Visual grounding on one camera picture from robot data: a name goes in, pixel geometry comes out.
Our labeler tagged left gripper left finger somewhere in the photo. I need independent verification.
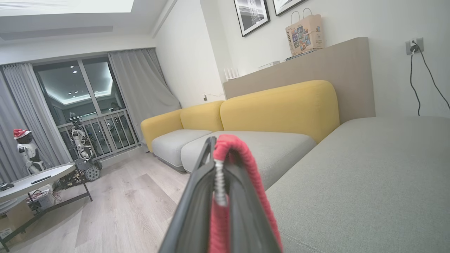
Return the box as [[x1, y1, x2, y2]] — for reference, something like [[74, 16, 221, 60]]
[[158, 136, 217, 253]]

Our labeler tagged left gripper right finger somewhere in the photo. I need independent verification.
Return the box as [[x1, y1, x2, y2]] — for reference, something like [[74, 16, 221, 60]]
[[224, 152, 282, 253]]

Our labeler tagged red jersey with white trim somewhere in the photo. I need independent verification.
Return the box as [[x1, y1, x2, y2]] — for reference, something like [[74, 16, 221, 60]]
[[208, 134, 283, 253]]

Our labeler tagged small grey sofa seat cushion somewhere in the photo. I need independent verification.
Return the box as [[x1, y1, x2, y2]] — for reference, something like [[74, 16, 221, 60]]
[[152, 129, 213, 173]]

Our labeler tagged wide grey sofa seat cushion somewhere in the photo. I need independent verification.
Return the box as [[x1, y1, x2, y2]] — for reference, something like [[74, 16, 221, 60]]
[[181, 131, 317, 190]]

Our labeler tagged grey sofa chaise seat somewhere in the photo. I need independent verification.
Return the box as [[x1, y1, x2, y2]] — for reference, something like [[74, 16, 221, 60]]
[[265, 116, 450, 253]]

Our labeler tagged large yellow sofa backrest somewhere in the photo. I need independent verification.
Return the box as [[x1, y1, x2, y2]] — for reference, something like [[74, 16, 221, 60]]
[[220, 80, 340, 144]]

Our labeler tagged wide grey curtain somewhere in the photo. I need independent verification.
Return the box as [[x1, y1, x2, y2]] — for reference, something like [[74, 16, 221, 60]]
[[108, 48, 181, 145]]

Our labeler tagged oval white coffee table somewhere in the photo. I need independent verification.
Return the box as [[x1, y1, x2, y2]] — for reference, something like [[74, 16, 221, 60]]
[[0, 162, 94, 252]]

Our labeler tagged glass balcony door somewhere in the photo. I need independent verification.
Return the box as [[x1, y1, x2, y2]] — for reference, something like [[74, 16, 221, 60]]
[[33, 56, 141, 161]]

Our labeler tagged white robot with santa hat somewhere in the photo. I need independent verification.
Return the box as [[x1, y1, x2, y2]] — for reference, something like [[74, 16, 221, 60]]
[[13, 129, 46, 175]]

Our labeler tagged brown cardboard box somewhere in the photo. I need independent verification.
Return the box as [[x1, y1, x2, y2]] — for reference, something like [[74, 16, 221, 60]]
[[0, 200, 36, 240]]

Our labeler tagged flat book stack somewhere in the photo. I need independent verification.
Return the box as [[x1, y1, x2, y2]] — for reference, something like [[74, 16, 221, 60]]
[[285, 48, 319, 61]]

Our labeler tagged printed brown paper bag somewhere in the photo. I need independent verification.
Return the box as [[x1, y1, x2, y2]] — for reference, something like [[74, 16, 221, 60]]
[[285, 8, 324, 57]]

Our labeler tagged narrow grey curtain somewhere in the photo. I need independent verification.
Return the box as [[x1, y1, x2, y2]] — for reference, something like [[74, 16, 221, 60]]
[[0, 63, 72, 183]]

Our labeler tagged large black framed picture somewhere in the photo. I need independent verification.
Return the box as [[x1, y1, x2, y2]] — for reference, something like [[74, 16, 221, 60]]
[[234, 0, 271, 37]]

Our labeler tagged small black framed picture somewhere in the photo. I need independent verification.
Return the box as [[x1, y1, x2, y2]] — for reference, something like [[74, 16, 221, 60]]
[[273, 0, 308, 17]]

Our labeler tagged white ceiling light panel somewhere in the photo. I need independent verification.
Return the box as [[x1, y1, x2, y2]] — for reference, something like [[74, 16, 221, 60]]
[[0, 0, 135, 17]]

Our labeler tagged beige wall partition panel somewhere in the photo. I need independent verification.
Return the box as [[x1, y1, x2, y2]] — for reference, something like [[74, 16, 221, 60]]
[[223, 37, 376, 124]]

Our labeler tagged black power cable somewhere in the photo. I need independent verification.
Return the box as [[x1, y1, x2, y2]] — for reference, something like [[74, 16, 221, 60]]
[[409, 45, 422, 116], [413, 41, 450, 110]]

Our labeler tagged grey wall socket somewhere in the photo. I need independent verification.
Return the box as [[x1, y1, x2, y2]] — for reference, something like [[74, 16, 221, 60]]
[[405, 38, 424, 55]]

